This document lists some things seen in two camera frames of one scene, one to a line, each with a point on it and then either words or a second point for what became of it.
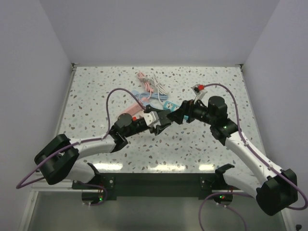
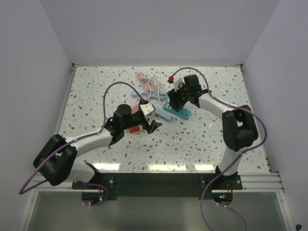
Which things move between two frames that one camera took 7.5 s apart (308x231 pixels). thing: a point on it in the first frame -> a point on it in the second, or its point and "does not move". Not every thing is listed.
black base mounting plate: (154, 186) does not move
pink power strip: (133, 109) does not move
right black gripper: (178, 115) -> (173, 96)
